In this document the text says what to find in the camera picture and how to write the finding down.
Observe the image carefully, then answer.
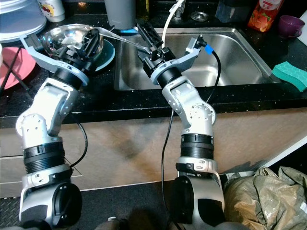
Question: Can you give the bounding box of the green sponge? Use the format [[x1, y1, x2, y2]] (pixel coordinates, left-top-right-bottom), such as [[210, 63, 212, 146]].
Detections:
[[272, 61, 307, 92]]

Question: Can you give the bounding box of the stainless steel bowl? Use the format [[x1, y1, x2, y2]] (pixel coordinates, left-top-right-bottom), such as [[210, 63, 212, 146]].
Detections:
[[42, 24, 106, 60]]

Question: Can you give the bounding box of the grey tumbler with red logo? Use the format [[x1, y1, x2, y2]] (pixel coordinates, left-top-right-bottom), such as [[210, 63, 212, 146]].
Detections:
[[104, 0, 137, 30]]

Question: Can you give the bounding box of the olive green tarp bag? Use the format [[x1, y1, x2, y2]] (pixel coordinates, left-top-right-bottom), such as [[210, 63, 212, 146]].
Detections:
[[223, 167, 307, 230]]

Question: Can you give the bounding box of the beige base cabinet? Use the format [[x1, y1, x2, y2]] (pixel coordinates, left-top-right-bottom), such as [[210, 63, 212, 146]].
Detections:
[[0, 108, 307, 198]]

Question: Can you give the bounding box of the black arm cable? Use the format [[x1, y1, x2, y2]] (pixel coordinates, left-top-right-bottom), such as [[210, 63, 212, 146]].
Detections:
[[71, 122, 90, 169], [161, 46, 221, 227]]

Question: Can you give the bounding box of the black textured floor mat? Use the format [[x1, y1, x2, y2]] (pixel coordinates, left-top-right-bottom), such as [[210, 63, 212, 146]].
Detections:
[[0, 196, 20, 230]]

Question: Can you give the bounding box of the white and blue plastic container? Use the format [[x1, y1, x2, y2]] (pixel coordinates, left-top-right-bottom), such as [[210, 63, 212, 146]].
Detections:
[[0, 0, 47, 43]]

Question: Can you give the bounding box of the red juice carton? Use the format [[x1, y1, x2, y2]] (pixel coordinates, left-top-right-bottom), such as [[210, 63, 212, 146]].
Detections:
[[247, 0, 284, 32]]

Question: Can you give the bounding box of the teal plate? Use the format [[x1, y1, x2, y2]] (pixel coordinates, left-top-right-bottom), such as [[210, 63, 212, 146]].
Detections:
[[41, 41, 116, 72]]

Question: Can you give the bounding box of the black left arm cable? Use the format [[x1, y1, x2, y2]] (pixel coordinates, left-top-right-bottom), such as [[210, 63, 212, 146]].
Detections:
[[71, 122, 90, 169]]

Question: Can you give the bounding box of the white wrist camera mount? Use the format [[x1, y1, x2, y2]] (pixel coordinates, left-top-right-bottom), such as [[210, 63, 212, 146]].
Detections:
[[19, 34, 92, 87], [150, 36, 210, 87]]

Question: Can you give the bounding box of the pink plate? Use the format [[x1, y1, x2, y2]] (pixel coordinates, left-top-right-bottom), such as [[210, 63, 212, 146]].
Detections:
[[0, 46, 36, 90]]

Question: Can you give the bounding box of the stainless steel sink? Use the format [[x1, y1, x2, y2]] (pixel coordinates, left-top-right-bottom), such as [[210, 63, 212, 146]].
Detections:
[[114, 27, 281, 91]]

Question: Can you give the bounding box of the round metal sink strainer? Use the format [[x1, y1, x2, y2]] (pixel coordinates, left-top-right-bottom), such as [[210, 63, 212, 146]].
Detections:
[[191, 11, 209, 22]]

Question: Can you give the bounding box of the white mug with print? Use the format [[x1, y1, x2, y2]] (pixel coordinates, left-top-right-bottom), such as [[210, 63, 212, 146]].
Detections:
[[37, 0, 65, 22]]

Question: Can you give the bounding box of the yellow oil bottle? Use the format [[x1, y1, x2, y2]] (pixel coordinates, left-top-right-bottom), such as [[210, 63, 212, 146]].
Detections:
[[137, 0, 149, 22]]

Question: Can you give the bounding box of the robot left leg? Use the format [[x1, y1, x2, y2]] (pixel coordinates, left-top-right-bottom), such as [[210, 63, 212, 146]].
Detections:
[[96, 217, 135, 230]]

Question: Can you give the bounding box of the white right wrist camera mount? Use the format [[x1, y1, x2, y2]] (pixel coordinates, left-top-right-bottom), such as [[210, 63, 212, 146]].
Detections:
[[150, 36, 210, 87]]

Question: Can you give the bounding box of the purple cup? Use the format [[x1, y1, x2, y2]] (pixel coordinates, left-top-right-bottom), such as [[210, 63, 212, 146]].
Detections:
[[278, 15, 306, 39]]

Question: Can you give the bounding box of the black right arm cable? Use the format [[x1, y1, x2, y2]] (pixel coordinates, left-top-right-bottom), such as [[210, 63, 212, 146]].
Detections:
[[161, 46, 221, 227]]

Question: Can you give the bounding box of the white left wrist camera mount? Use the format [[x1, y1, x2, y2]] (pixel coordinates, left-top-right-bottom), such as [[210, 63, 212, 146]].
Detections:
[[19, 34, 92, 87]]

